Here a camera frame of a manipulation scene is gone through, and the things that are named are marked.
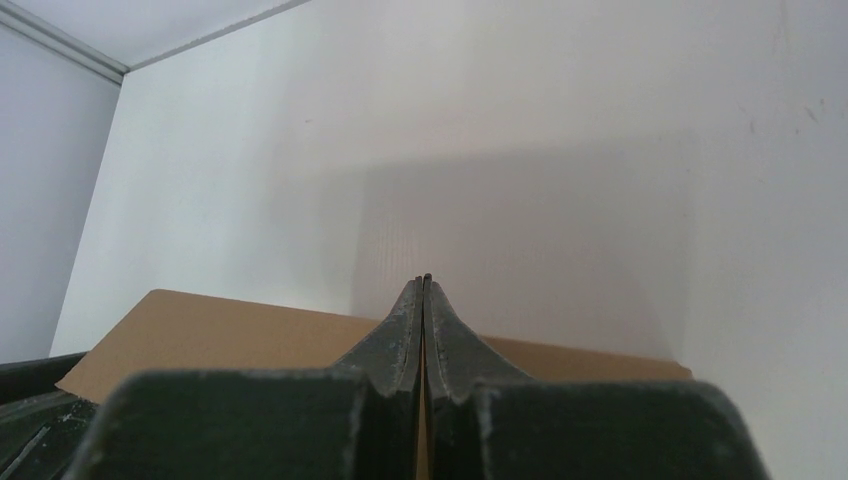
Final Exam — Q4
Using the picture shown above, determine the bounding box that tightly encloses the brown cardboard box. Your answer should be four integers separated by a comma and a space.
59, 290, 691, 470

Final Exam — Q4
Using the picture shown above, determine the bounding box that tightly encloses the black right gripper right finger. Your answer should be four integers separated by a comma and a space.
422, 277, 769, 479

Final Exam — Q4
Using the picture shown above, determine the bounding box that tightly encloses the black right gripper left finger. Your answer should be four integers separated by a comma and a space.
65, 278, 423, 479

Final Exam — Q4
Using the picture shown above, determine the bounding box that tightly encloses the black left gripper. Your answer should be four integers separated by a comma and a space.
1, 352, 97, 480

